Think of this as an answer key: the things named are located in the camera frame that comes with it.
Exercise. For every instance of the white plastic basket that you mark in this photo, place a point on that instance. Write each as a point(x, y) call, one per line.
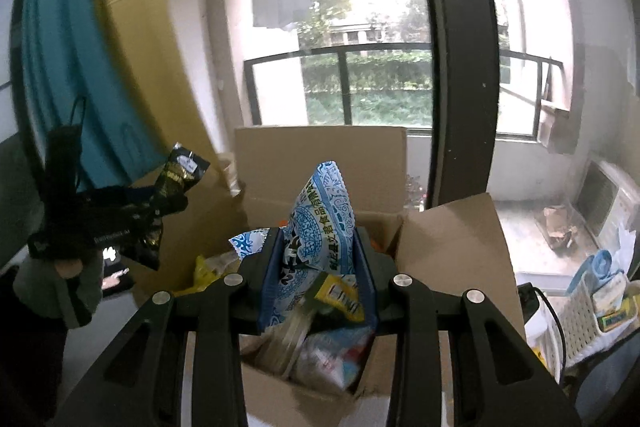
point(580, 322)

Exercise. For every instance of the black snack packet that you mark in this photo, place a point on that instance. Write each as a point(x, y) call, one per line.
point(177, 172)

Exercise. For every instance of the grey cloth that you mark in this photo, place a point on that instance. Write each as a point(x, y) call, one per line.
point(610, 382)

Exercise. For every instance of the brown cardboard box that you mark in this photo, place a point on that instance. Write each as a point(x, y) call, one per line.
point(450, 257)

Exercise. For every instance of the teal curtain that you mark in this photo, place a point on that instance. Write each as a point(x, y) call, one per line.
point(65, 32)

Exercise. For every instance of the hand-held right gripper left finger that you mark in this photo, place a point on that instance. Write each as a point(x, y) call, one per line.
point(265, 292)

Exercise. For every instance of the cardboard piece on railing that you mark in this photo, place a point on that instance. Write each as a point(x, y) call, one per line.
point(555, 127)

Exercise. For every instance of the blue white patterned snack packet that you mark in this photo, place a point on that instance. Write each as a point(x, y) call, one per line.
point(320, 217)

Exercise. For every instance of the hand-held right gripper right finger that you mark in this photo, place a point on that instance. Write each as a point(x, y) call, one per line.
point(371, 302)

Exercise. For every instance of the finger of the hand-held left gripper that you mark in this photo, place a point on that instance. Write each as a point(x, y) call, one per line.
point(132, 232)
point(125, 199)

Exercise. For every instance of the person's left forearm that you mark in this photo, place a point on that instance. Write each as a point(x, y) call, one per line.
point(55, 297)

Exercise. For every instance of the clear snack packet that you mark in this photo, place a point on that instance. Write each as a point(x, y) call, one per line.
point(280, 347)

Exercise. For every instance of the white air conditioner unit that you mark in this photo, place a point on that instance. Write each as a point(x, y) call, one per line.
point(607, 202)

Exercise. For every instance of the green packet with yellow label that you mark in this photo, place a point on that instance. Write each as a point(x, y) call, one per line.
point(340, 297)

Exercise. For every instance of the black window frame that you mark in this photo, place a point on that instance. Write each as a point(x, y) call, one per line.
point(460, 57)

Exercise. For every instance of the black balcony railing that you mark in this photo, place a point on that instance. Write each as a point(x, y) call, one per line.
point(342, 87)

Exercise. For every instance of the cardboard scraps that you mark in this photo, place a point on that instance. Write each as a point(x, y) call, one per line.
point(557, 227)

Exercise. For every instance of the yellow snack bag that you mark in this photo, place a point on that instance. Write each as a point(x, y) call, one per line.
point(205, 277)

